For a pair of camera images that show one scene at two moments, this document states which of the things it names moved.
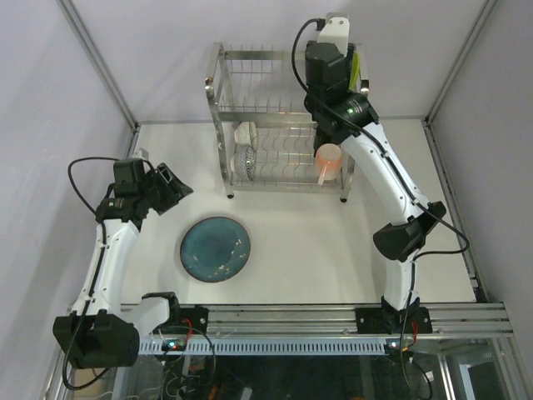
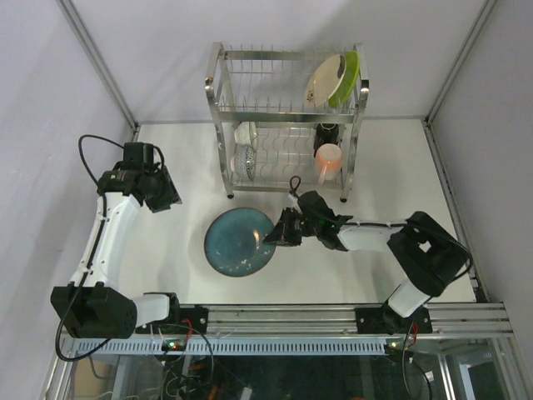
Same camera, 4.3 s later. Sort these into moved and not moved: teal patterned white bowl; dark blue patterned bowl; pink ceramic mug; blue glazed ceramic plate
Moved: blue glazed ceramic plate
Not moved: teal patterned white bowl; dark blue patterned bowl; pink ceramic mug
